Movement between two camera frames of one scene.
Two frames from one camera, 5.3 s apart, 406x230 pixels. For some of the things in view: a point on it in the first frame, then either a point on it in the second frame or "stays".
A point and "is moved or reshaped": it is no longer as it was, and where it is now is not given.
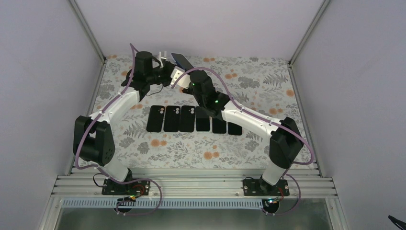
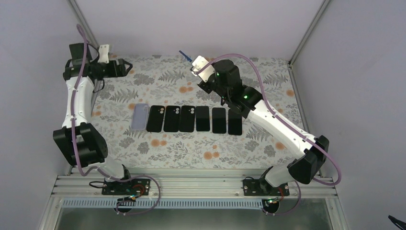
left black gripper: [169, 67] to [122, 72]
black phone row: [182, 61] is moved or reshaped
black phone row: [234, 129] stays
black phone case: [155, 119] stays
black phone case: [172, 119] stays
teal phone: [202, 120] stays
